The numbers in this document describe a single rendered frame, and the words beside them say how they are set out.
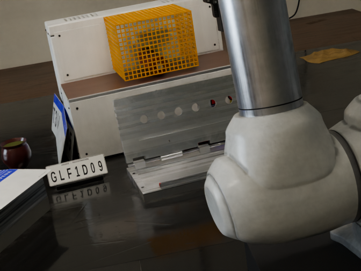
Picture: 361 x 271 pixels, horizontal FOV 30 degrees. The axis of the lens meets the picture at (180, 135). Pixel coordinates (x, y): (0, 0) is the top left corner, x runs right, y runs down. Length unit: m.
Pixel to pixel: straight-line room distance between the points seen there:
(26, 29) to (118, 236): 2.21
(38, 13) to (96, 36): 1.45
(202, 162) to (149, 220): 0.30
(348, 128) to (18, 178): 0.87
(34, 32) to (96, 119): 1.69
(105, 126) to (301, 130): 1.04
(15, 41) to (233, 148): 2.67
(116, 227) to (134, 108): 0.39
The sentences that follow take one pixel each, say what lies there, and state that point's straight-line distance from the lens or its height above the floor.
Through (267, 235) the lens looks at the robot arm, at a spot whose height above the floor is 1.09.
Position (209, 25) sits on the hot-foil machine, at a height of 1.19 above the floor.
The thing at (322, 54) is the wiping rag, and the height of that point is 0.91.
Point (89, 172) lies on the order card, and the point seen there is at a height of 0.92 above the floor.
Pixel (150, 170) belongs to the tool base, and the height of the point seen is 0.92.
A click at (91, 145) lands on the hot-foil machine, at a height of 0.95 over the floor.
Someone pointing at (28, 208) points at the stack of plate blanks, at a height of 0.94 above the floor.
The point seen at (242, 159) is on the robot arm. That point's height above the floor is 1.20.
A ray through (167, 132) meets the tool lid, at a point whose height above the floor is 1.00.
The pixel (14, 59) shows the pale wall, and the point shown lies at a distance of 3.62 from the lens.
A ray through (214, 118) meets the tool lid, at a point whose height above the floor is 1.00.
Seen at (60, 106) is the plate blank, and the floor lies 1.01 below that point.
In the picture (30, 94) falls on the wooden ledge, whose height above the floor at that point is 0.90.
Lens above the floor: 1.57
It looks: 19 degrees down
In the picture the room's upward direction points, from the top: 9 degrees counter-clockwise
